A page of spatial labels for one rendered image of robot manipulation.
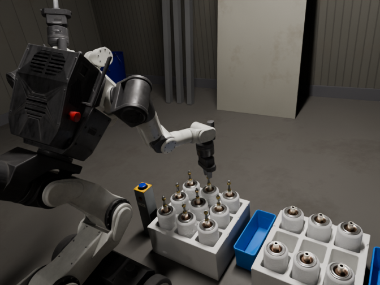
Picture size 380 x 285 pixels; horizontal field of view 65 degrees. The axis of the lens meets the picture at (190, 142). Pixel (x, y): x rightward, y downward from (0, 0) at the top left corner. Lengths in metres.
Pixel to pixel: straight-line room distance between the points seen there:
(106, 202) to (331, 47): 2.73
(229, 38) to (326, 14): 0.93
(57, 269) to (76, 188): 0.34
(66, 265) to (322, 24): 2.97
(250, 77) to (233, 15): 0.60
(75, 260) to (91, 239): 0.10
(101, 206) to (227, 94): 2.19
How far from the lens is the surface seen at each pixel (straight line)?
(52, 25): 1.52
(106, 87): 1.05
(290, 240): 1.51
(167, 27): 3.55
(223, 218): 1.47
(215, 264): 1.45
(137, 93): 1.01
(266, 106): 3.03
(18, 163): 1.02
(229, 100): 3.17
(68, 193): 1.10
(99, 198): 1.25
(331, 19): 3.36
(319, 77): 3.49
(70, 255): 1.32
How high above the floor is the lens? 1.22
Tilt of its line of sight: 28 degrees down
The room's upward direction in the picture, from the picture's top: 8 degrees counter-clockwise
